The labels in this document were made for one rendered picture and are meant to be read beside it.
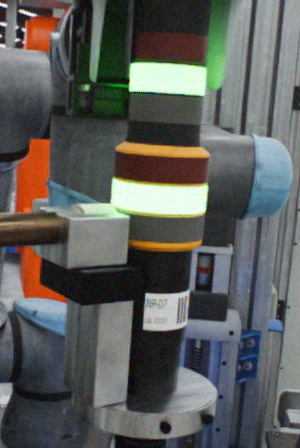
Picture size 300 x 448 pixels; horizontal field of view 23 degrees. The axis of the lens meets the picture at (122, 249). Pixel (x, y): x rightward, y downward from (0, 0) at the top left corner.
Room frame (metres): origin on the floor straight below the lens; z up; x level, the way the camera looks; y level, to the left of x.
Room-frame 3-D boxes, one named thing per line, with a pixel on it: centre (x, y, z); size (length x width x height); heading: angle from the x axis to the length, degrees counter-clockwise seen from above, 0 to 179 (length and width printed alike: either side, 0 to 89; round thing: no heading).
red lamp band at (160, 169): (0.33, -0.02, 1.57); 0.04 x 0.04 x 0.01
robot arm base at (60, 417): (1.15, 0.11, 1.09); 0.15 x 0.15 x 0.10
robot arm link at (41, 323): (1.15, 0.12, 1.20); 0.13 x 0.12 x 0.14; 113
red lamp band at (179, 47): (0.33, -0.02, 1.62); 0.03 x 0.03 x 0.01
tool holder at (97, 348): (0.33, -0.01, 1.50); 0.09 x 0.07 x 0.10; 124
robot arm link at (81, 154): (0.62, 0.01, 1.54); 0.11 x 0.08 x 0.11; 113
